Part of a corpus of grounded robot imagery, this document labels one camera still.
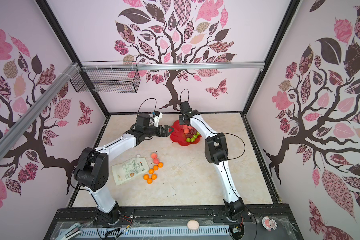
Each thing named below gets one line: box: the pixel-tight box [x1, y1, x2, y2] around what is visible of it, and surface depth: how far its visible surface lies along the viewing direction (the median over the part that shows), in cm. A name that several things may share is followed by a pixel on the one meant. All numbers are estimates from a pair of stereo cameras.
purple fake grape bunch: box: [185, 126, 198, 139], surface depth 106 cm
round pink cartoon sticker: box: [262, 216, 278, 232], surface depth 70 cm
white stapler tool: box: [55, 222, 82, 240], surface depth 69 cm
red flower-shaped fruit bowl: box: [170, 120, 202, 147], surface depth 106 cm
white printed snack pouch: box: [111, 154, 150, 186], surface depth 92 cm
